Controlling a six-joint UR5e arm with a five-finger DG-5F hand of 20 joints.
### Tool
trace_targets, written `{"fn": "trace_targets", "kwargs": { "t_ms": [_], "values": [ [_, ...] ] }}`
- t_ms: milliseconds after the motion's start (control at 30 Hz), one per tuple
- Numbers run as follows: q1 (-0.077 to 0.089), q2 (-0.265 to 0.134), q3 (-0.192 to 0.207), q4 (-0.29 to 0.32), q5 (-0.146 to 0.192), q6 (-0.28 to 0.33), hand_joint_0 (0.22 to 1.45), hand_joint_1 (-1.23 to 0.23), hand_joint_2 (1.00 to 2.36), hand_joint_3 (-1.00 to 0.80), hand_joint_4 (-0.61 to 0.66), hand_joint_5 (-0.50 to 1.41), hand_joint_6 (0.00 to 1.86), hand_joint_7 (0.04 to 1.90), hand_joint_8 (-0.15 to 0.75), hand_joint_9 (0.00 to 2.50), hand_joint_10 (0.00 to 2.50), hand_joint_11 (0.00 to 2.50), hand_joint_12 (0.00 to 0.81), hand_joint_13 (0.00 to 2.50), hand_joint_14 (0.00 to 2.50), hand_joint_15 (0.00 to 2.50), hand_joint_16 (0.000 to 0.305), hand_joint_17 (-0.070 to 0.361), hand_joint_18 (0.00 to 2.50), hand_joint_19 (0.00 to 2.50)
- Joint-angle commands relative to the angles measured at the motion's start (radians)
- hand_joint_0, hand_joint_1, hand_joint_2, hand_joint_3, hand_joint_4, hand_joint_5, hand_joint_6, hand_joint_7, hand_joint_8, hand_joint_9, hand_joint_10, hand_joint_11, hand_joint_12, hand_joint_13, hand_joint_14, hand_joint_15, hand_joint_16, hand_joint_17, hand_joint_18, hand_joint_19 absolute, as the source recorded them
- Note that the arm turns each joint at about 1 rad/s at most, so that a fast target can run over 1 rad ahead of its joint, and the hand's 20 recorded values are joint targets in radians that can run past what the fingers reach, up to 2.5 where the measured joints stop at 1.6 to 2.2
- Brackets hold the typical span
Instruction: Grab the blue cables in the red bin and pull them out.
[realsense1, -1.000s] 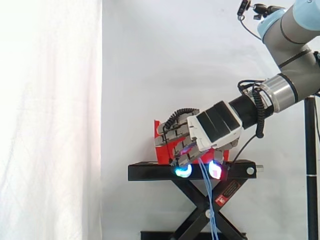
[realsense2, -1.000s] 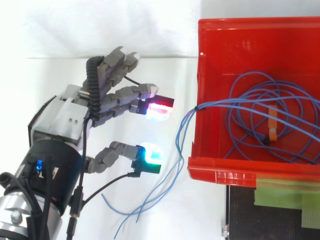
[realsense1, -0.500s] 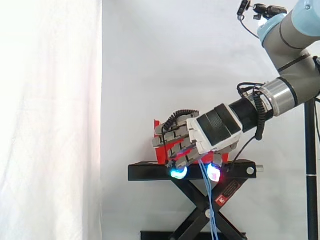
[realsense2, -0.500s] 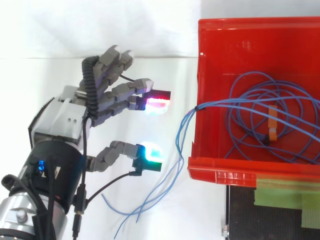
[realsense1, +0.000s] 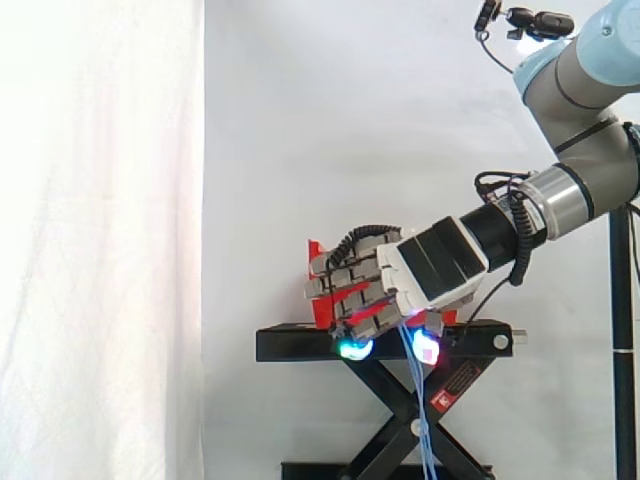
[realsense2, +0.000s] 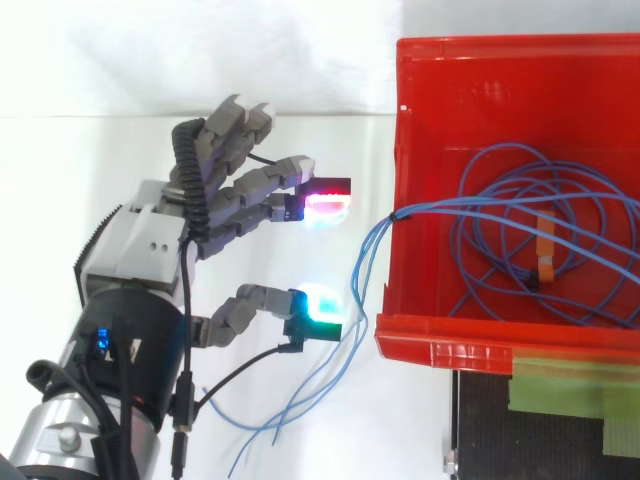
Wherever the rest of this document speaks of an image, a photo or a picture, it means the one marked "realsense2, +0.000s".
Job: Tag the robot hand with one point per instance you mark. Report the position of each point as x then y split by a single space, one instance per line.
135 240

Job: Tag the orange tape strip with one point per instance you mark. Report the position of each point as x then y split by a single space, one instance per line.
545 240

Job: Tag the red bin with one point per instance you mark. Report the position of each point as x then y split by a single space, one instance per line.
435 125

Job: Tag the black stand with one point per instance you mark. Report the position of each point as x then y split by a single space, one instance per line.
500 440

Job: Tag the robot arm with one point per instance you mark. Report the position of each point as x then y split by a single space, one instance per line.
140 340

